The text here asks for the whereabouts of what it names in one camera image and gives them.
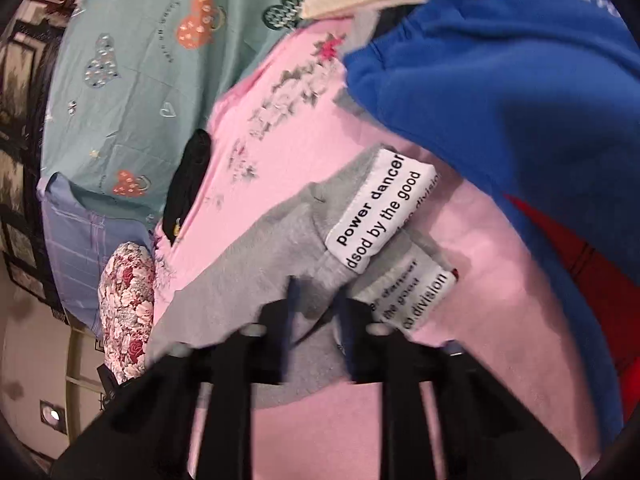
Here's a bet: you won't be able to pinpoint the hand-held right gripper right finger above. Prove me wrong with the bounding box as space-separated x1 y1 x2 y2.
344 299 587 480

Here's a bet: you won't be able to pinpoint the blue sweatshirt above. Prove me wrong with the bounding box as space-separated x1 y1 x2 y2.
342 0 640 428

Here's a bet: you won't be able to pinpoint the pink floral blanket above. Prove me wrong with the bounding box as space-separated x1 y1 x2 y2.
150 15 626 480

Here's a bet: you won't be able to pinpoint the black cloth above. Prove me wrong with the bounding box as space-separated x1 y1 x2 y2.
160 129 214 247

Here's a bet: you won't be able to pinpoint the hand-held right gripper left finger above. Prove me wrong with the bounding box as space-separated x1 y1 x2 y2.
50 276 303 480

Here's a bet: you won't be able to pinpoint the teal printed bed sheet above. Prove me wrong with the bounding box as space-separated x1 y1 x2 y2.
40 0 332 222

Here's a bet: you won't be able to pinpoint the square metal floor fixture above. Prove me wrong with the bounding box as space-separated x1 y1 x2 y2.
39 400 67 434

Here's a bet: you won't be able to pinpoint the light blue plaid cloth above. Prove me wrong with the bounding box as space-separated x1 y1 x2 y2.
39 172 157 335

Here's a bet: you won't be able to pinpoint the dark framed wall pictures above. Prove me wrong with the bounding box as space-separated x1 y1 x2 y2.
0 0 93 321

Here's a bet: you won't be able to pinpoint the red floral pillow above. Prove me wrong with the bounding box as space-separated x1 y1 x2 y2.
98 241 157 387

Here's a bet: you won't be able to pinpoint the pale wooden bed frame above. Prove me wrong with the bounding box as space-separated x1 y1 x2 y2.
64 329 108 413

